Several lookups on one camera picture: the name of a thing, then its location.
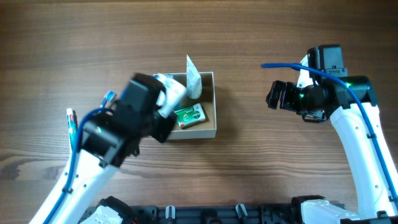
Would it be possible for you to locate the green soap box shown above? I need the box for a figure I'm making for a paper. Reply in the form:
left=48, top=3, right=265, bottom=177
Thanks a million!
left=175, top=103, right=206, bottom=129

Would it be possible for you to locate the white toothpaste tube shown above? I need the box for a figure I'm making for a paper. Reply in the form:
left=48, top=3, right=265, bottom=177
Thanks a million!
left=186, top=55, right=202, bottom=99

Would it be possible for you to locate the teal small toothpaste tube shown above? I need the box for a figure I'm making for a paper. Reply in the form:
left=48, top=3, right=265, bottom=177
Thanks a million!
left=67, top=108, right=78, bottom=151

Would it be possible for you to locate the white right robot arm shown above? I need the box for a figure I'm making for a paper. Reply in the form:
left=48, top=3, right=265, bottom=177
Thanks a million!
left=266, top=76, right=397, bottom=223

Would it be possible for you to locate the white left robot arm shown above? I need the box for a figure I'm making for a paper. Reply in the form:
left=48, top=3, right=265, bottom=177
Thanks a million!
left=30, top=108, right=141, bottom=223

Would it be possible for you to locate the white cardboard box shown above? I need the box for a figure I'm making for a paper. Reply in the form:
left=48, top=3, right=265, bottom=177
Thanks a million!
left=169, top=72, right=217, bottom=140

